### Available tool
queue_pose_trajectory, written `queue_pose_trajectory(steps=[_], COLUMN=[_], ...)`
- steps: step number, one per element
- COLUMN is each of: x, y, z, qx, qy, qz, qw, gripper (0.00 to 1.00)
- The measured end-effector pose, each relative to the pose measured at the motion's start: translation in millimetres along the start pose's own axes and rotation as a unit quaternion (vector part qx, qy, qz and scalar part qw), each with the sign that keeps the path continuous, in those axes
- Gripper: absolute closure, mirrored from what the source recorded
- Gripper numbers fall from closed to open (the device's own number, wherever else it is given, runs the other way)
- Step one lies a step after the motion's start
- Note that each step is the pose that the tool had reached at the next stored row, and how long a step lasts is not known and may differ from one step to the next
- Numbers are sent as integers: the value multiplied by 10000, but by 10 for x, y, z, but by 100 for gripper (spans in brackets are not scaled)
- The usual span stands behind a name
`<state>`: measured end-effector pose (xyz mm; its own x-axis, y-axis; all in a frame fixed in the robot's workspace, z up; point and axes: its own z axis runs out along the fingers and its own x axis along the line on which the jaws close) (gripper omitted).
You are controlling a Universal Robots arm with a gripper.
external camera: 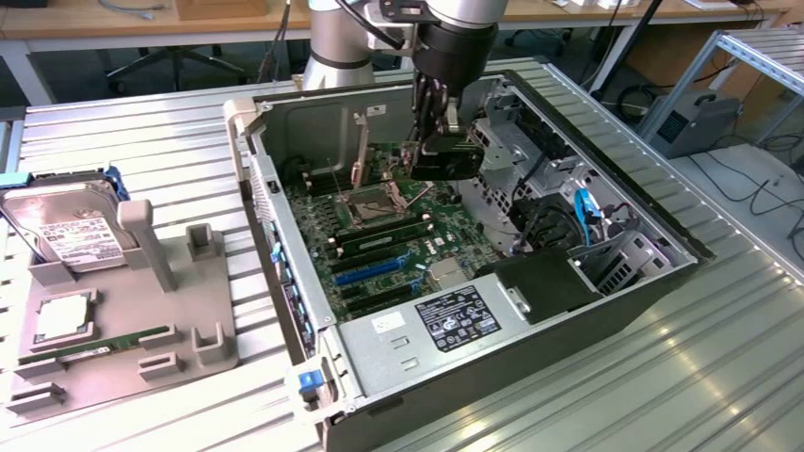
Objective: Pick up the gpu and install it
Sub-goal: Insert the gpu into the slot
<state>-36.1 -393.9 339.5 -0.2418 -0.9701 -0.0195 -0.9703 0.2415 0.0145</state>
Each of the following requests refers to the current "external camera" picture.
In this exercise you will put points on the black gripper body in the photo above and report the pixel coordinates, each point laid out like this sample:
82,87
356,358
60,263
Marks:
455,47

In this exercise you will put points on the graphics card with black cooler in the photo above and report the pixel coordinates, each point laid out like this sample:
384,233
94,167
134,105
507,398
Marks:
446,167

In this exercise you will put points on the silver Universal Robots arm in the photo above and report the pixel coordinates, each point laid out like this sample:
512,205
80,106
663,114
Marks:
339,37

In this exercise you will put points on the silver disk bay cage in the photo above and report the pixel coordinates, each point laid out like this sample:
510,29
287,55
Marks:
508,155

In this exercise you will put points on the metal socket cover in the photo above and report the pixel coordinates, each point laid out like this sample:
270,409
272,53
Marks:
398,192

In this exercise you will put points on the thin metal locking lever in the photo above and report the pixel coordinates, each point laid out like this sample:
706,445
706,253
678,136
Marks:
338,179

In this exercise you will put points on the CPU socket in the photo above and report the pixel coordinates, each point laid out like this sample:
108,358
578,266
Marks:
371,207

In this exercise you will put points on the green motherboard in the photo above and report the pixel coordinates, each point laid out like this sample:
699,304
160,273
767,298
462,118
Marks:
440,226

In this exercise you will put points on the black RAM slot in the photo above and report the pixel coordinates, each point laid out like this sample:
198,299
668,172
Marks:
379,230
320,182
320,194
320,177
320,188
376,224

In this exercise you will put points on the small white box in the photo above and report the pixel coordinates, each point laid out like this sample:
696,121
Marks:
603,4

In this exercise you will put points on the black stand pole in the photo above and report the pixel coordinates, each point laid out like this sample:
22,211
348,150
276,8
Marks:
630,42

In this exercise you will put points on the installed RAM stick white label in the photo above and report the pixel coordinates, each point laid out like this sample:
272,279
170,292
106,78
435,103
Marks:
376,242

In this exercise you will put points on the silver chipset heatsink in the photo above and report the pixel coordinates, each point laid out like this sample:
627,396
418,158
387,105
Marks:
446,273

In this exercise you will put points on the long black expansion slot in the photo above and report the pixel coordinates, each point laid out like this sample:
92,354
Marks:
376,292
367,263
380,303

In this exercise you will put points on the blue expansion slot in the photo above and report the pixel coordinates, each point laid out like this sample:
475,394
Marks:
371,274

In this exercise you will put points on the black plastic shroud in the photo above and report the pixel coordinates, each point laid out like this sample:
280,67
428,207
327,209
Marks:
547,287

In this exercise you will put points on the grey floor control box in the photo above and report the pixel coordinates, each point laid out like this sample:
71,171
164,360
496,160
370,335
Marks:
698,122

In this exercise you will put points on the blue card retention latch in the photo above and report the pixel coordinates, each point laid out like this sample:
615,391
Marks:
308,340
275,252
291,292
302,314

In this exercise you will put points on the silver perforated disk bay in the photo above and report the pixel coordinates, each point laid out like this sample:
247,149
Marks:
619,273

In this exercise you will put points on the open black PC case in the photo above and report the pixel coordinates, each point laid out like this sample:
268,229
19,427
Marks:
566,339

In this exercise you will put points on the grey power supply with label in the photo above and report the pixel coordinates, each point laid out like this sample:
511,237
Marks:
390,358

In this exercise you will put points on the blue disk carrier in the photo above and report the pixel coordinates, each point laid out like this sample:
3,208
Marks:
116,183

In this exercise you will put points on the blue case release latch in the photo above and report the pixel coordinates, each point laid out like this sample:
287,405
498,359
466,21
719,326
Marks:
310,382

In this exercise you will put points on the grey parts rack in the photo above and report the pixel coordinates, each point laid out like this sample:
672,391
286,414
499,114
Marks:
144,306

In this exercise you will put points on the silver hard disk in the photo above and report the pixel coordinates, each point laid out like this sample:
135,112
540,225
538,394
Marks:
70,226

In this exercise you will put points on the silver CPU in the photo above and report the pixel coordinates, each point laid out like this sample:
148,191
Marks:
63,318

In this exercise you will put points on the green RAM stick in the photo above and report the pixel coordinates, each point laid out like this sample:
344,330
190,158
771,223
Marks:
94,349

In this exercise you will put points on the silver optical bay bracket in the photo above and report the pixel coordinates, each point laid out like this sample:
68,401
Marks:
506,101

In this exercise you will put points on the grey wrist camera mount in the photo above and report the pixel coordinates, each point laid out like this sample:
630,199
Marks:
390,37

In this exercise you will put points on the wooden desk white frame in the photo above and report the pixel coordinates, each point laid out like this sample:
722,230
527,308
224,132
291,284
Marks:
566,18

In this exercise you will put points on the aluminium profile frame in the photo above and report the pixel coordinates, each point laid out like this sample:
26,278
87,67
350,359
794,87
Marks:
754,52

